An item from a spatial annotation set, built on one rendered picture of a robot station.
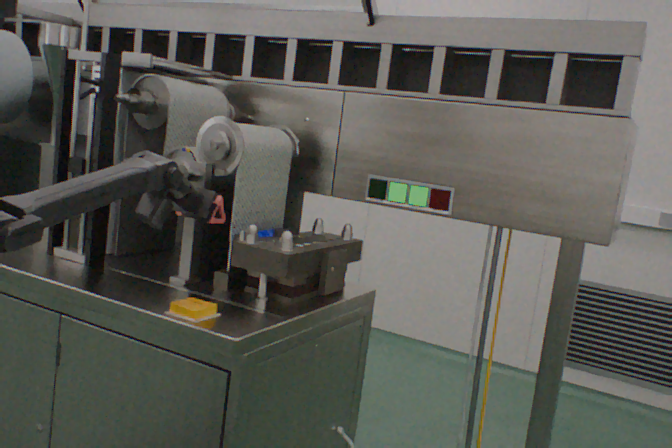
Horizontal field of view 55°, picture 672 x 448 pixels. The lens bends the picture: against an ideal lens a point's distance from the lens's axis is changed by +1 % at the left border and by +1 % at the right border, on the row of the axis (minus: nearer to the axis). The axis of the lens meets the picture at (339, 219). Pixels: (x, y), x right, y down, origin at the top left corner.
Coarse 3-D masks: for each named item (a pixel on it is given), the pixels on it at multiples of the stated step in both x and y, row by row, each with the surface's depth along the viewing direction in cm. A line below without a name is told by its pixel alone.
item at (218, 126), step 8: (208, 128) 160; (216, 128) 159; (224, 128) 158; (232, 136) 157; (200, 144) 161; (232, 144) 157; (232, 152) 157; (208, 160) 160; (224, 160) 158; (232, 160) 157; (216, 168) 159
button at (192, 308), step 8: (176, 304) 134; (184, 304) 134; (192, 304) 134; (200, 304) 135; (208, 304) 136; (176, 312) 134; (184, 312) 133; (192, 312) 132; (200, 312) 133; (208, 312) 135
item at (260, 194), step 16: (240, 176) 159; (256, 176) 165; (272, 176) 171; (288, 176) 178; (240, 192) 160; (256, 192) 166; (272, 192) 172; (240, 208) 161; (256, 208) 167; (272, 208) 174; (240, 224) 162; (256, 224) 168; (272, 224) 175
